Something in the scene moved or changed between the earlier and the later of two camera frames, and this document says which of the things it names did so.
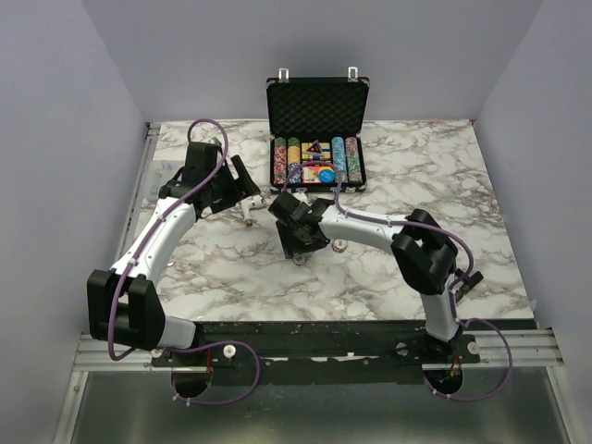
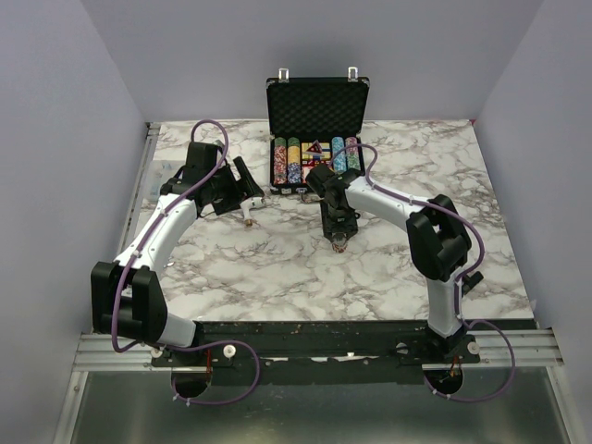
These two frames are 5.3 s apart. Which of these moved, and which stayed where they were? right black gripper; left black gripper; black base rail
Moved: right black gripper
Stayed: black base rail; left black gripper
